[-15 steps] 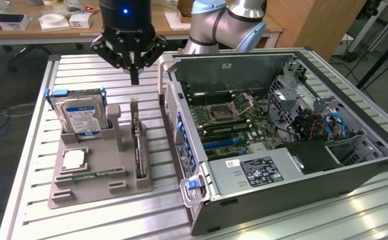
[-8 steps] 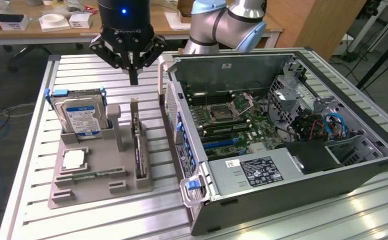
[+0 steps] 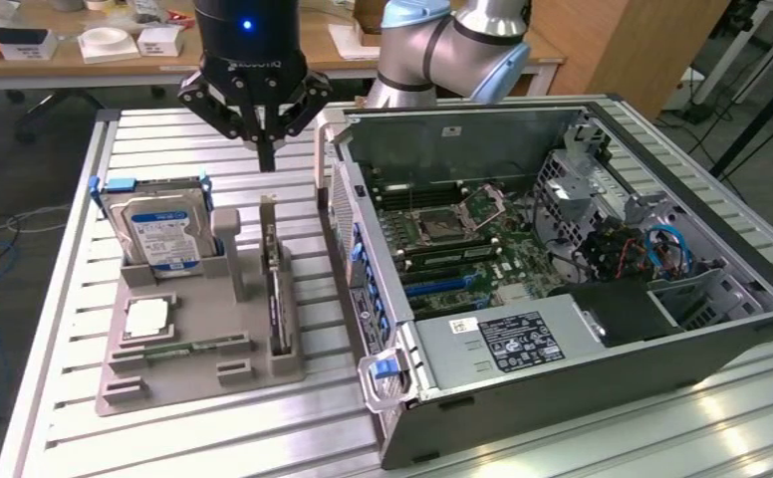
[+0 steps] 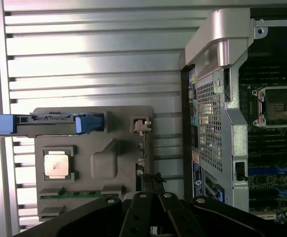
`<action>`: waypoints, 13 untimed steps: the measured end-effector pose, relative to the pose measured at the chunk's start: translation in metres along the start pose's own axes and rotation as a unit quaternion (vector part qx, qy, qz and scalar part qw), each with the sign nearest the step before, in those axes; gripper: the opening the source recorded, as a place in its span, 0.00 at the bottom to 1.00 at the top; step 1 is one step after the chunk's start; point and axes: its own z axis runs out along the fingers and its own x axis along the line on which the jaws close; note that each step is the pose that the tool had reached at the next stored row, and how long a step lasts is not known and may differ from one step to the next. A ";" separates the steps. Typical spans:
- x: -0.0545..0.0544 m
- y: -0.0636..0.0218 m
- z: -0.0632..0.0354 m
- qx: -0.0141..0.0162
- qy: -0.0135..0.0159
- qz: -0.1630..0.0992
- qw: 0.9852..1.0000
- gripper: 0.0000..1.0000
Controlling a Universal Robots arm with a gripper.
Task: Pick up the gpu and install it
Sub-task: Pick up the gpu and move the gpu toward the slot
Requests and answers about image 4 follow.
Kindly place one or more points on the short blue expansion slot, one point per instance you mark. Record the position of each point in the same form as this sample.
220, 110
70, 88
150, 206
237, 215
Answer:
284, 192

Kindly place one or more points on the CPU socket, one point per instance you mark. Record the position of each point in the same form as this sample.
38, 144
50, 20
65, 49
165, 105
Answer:
279, 106

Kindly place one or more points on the grey plastic parts rack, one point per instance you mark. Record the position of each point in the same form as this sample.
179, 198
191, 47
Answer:
89, 143

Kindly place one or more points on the open dark grey PC case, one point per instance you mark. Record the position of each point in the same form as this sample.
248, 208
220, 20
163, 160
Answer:
234, 138

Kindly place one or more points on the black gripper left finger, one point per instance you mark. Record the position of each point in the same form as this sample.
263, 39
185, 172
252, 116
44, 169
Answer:
136, 217

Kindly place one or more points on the hard disk blue carrier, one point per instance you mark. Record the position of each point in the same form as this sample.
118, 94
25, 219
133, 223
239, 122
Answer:
47, 127

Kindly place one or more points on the long blue expansion slot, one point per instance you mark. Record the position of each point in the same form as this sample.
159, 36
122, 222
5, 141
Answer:
269, 170

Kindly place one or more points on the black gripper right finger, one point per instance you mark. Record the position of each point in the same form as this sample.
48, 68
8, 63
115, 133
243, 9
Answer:
180, 222

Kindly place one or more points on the silver CPU chip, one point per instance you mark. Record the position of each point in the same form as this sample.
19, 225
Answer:
56, 165

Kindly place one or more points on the blue slot retainer clip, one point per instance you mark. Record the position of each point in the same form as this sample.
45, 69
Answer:
220, 195

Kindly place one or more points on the green motherboard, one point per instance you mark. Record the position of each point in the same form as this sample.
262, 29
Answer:
269, 148

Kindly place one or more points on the green RAM stick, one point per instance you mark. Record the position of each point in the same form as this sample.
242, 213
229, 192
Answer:
82, 194

